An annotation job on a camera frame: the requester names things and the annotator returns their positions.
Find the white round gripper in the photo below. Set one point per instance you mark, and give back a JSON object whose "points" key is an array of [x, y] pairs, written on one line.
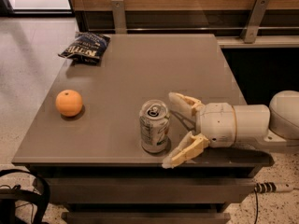
{"points": [[217, 122]]}

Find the silver 7up soda can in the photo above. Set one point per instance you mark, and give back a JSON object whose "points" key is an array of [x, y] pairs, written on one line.
{"points": [[154, 119]]}

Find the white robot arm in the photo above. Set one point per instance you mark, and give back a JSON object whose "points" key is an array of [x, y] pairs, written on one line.
{"points": [[270, 127]]}

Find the blue Kettle chip bag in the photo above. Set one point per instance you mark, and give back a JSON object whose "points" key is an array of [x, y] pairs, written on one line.
{"points": [[87, 48]]}

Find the white power strip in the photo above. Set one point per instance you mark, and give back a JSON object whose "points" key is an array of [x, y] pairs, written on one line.
{"points": [[268, 187]]}

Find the grey side shelf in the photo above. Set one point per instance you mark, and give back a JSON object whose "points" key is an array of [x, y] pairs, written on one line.
{"points": [[270, 41]]}

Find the orange fruit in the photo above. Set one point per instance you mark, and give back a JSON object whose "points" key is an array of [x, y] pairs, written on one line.
{"points": [[69, 103]]}

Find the grey upper drawer front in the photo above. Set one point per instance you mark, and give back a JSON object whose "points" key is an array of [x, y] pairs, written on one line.
{"points": [[149, 190]]}

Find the grey drawer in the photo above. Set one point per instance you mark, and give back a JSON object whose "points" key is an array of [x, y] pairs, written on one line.
{"points": [[149, 190], [145, 218]]}

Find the grey lower drawer front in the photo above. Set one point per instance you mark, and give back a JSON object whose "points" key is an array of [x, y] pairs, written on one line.
{"points": [[145, 218]]}

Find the right metal wall bracket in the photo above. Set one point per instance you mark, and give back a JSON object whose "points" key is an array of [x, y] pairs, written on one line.
{"points": [[250, 31]]}

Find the metal wall bracket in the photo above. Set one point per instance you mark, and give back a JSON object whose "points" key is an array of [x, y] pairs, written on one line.
{"points": [[119, 18], [250, 31]]}

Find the left metal wall bracket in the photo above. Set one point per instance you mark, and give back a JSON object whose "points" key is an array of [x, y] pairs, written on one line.
{"points": [[119, 18]]}

